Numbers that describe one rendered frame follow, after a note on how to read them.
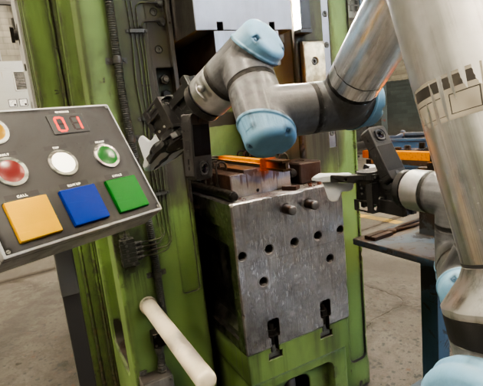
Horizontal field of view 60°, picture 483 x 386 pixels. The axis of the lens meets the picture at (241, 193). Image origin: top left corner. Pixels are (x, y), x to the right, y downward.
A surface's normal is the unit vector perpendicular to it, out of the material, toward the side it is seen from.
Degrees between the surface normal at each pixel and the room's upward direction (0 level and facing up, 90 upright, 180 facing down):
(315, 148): 90
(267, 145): 144
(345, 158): 90
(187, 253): 90
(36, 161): 60
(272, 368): 90
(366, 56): 125
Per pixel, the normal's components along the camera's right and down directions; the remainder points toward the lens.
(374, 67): -0.19, 0.85
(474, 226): -0.96, 0.15
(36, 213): 0.64, -0.46
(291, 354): 0.47, 0.12
